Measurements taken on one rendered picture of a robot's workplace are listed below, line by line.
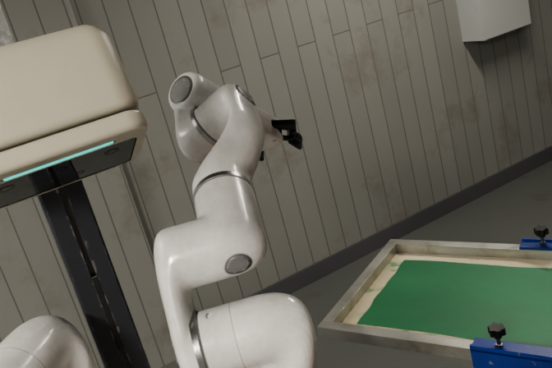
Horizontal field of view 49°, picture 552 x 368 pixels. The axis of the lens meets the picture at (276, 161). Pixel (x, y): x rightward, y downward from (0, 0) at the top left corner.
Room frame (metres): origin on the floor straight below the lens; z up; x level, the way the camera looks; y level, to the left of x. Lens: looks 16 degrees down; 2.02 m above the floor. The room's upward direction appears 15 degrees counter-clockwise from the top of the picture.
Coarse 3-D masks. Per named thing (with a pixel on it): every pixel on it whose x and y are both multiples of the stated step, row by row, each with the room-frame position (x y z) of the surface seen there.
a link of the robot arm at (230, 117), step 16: (224, 96) 0.92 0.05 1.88; (240, 96) 0.92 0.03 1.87; (208, 112) 0.93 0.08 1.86; (224, 112) 0.92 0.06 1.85; (240, 112) 0.88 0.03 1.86; (256, 112) 0.92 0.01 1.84; (208, 128) 0.92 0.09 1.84; (224, 128) 0.92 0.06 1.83; (240, 128) 0.85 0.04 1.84; (256, 128) 0.87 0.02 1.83; (224, 144) 0.83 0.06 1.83; (240, 144) 0.84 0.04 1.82; (256, 144) 0.86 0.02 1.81; (208, 160) 0.82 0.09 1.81; (224, 160) 0.82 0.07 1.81; (240, 160) 0.83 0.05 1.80; (256, 160) 0.85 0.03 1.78; (208, 176) 0.79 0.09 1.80; (240, 176) 0.80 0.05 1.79; (192, 192) 0.81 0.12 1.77
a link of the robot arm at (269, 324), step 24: (216, 312) 0.67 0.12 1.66; (240, 312) 0.66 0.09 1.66; (264, 312) 0.66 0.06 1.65; (288, 312) 0.65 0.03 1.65; (216, 336) 0.64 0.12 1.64; (240, 336) 0.64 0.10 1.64; (264, 336) 0.64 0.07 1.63; (288, 336) 0.64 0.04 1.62; (312, 336) 0.65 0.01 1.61; (216, 360) 0.63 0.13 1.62; (240, 360) 0.64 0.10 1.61; (264, 360) 0.64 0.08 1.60; (288, 360) 0.64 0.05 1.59; (312, 360) 0.64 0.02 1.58
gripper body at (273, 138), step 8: (264, 112) 1.09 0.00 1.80; (264, 120) 1.08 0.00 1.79; (272, 120) 1.11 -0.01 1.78; (264, 128) 1.07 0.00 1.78; (272, 128) 1.08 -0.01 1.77; (264, 136) 1.08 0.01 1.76; (272, 136) 1.08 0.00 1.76; (280, 136) 1.10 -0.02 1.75; (264, 144) 1.10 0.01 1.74; (272, 144) 1.10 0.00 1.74
